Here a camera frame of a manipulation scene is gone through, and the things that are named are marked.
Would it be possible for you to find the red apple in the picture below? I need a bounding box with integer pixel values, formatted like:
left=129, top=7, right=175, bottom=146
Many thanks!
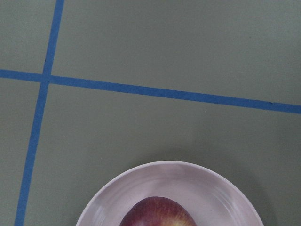
left=120, top=196, right=196, bottom=226

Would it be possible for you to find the pink plate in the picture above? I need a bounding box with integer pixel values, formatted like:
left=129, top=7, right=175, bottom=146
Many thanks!
left=77, top=161, right=262, bottom=226

